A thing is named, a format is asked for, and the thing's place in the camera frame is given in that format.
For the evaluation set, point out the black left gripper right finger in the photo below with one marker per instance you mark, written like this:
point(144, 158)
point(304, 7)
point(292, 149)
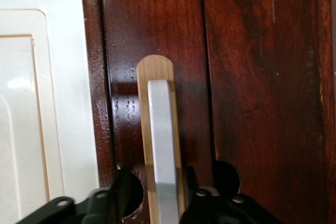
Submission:
point(210, 208)

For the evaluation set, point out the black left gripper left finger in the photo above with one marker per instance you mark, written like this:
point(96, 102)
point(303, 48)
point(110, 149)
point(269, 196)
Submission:
point(99, 208)

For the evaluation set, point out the dark red wooden drawer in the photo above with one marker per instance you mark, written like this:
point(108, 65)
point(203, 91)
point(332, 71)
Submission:
point(249, 90)

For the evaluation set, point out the white plastic cabinet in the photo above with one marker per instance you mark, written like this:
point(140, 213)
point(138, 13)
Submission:
point(39, 103)

